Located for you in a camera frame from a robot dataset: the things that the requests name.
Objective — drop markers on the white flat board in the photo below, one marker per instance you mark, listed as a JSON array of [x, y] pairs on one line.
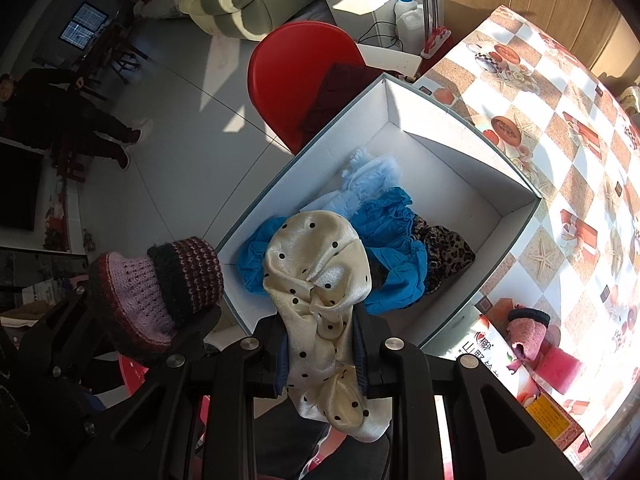
[[395, 60]]

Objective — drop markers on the pale green sofa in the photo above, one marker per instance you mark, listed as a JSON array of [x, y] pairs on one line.
[[250, 5]]

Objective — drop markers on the white cardboard box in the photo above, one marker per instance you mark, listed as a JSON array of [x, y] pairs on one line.
[[465, 200]]

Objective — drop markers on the lit monitor screen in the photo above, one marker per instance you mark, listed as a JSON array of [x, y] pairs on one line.
[[82, 25]]

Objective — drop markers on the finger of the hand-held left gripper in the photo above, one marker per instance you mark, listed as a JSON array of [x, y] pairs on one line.
[[202, 327], [70, 330]]

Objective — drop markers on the pink knit bootie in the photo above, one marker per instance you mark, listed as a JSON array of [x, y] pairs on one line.
[[530, 332]]

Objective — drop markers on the printed tissue box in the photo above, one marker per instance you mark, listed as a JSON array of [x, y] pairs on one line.
[[550, 415]]

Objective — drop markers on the white tv cabinet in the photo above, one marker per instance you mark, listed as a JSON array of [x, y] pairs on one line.
[[65, 220]]

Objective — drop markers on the dark wooden chair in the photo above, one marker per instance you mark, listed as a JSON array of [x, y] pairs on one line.
[[117, 55]]

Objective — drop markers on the white bottle blue cap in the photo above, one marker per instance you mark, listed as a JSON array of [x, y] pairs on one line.
[[404, 2]]

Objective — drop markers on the pink foam sponge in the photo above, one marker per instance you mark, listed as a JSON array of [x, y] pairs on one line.
[[560, 370]]

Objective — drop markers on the cream patterned cloth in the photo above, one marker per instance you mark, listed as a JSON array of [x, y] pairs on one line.
[[631, 100]]

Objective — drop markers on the white pillow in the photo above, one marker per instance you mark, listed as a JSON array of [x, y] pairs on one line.
[[160, 9]]

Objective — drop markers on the red white mop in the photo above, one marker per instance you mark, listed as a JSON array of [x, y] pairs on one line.
[[437, 42]]

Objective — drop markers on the black television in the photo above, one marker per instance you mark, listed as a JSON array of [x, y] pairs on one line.
[[17, 187]]

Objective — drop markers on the red plastic chair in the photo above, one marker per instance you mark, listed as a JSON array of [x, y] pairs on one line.
[[295, 70]]

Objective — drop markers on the leopard print scrunchie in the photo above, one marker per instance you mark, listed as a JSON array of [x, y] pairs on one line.
[[445, 255]]

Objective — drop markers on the white plastic jug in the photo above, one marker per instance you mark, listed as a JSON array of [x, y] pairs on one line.
[[412, 22]]

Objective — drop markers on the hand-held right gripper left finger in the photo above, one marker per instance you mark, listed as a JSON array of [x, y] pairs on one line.
[[282, 360]]

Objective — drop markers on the checkered printed tablecloth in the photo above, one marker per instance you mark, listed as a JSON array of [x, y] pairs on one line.
[[575, 170]]

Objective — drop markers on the cream polka dot scrunchie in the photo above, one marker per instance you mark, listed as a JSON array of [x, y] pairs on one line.
[[320, 280]]

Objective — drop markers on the light blue fluffy scrunchie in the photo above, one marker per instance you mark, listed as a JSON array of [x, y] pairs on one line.
[[370, 175]]

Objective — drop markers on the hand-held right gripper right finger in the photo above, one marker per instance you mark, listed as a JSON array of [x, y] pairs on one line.
[[360, 360]]

